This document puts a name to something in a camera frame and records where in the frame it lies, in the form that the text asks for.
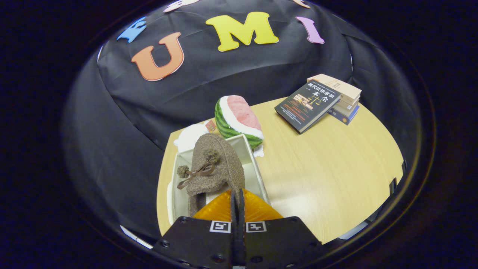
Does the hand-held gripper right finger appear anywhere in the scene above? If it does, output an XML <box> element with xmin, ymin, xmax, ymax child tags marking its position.
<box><xmin>239</xmin><ymin>189</ymin><xmax>330</xmax><ymax>269</ymax></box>

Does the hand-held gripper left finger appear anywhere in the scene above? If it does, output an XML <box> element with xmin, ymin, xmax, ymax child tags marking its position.
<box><xmin>151</xmin><ymin>189</ymin><xmax>239</xmax><ymax>269</ymax></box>

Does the foldable fabric storage box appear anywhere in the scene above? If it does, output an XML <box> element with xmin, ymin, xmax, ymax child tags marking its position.
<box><xmin>167</xmin><ymin>134</ymin><xmax>270</xmax><ymax>225</ymax></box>

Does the brown fuzzy moccasin shoe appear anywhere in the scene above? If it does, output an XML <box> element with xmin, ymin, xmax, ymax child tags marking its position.
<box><xmin>177</xmin><ymin>133</ymin><xmax>246</xmax><ymax>217</ymax></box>

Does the white plush toy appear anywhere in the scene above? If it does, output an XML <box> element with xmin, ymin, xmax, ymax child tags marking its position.
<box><xmin>174</xmin><ymin>120</ymin><xmax>217</xmax><ymax>153</ymax></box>

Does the watermelon slice plush toy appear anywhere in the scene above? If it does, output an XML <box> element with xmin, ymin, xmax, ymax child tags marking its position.
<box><xmin>214</xmin><ymin>95</ymin><xmax>265</xmax><ymax>157</ymax></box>

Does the black cover book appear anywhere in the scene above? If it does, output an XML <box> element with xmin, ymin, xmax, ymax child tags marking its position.
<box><xmin>274</xmin><ymin>80</ymin><xmax>341</xmax><ymax>134</ymax></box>

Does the blue cover book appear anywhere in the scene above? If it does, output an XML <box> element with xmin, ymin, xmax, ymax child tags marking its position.
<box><xmin>328</xmin><ymin>105</ymin><xmax>360</xmax><ymax>126</ymax></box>

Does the beige cover book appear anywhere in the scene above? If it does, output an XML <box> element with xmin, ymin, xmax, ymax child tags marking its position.
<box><xmin>307</xmin><ymin>74</ymin><xmax>362</xmax><ymax>106</ymax></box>

